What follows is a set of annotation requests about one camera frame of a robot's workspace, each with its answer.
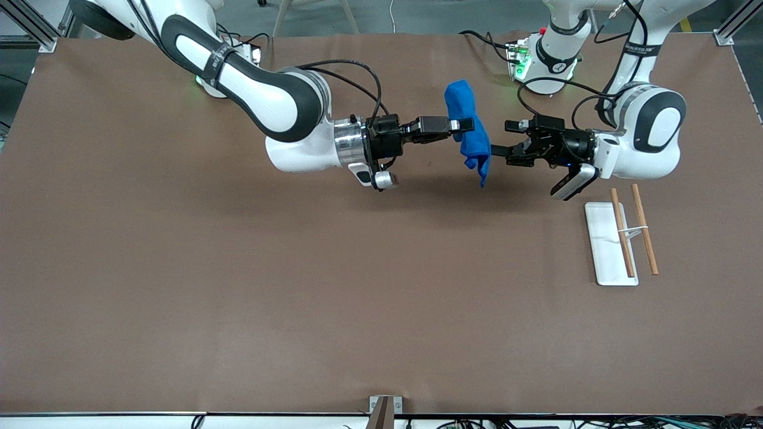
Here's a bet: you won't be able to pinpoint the blue microfibre towel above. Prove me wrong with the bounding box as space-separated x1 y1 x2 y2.
444 79 492 189

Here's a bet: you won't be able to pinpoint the white towel rack wooden bars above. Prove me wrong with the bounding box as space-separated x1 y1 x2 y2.
584 184 660 287

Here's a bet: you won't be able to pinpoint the beige wooden stand legs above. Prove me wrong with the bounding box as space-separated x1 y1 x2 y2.
271 0 361 36

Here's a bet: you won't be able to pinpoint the brown table cover sheet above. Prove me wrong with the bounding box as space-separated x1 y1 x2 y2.
0 33 763 415

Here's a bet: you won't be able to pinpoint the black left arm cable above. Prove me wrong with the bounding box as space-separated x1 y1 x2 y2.
516 0 649 129

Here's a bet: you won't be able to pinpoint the black left base cable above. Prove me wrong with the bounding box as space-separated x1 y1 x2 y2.
459 30 514 63

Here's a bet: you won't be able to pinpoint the aluminium frame post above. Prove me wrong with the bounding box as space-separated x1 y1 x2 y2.
0 0 81 53
714 0 763 47

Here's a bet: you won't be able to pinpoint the metal bracket with brown post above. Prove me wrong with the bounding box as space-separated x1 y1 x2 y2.
366 396 403 429

